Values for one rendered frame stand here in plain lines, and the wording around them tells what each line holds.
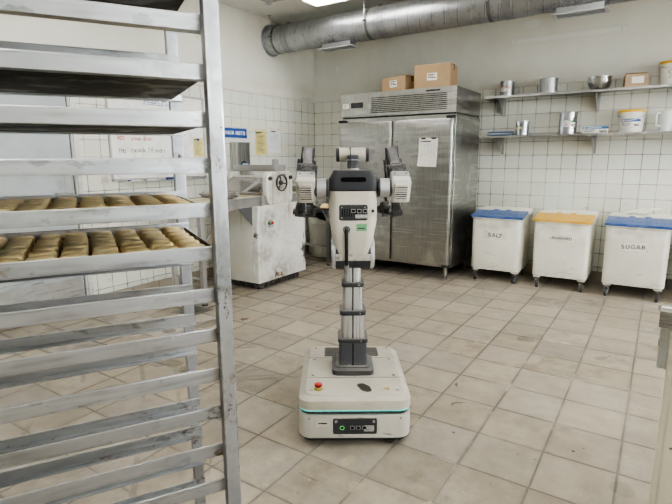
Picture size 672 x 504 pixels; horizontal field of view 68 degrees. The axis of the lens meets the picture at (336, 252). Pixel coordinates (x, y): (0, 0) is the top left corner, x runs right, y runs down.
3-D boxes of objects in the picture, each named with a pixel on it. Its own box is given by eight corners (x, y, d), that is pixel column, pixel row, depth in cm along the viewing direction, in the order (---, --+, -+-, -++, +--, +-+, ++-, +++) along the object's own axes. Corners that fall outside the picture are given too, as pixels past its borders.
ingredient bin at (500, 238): (467, 279, 548) (470, 210, 533) (482, 268, 602) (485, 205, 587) (518, 285, 521) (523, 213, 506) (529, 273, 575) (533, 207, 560)
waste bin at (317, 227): (352, 253, 702) (352, 206, 689) (331, 259, 658) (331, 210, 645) (321, 249, 731) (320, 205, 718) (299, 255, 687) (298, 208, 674)
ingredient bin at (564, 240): (527, 287, 514) (533, 213, 500) (539, 275, 567) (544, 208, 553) (585, 294, 486) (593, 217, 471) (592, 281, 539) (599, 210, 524)
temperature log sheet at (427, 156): (437, 166, 523) (438, 137, 518) (436, 166, 521) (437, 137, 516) (417, 166, 535) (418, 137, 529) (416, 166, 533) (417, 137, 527)
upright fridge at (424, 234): (473, 267, 609) (481, 93, 570) (446, 282, 534) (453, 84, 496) (372, 255, 684) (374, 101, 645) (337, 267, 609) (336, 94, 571)
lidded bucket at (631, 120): (645, 132, 492) (647, 110, 488) (644, 131, 471) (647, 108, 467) (616, 133, 505) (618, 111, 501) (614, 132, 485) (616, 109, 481)
